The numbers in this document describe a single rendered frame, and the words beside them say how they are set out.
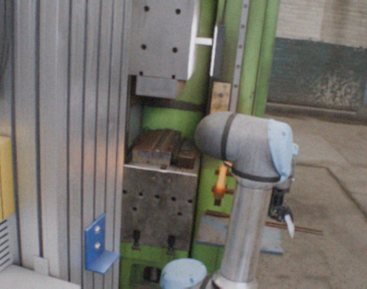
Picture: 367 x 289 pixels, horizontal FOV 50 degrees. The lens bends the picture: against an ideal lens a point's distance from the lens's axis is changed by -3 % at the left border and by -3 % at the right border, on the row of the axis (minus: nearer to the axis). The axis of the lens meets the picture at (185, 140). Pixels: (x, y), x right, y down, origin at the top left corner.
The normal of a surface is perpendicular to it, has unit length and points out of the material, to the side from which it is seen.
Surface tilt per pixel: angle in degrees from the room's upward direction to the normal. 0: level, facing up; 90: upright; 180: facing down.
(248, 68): 90
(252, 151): 84
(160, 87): 90
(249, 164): 84
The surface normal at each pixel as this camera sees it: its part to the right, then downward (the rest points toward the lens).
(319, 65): -0.04, 0.29
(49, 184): -0.29, 0.26
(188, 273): -0.03, -0.97
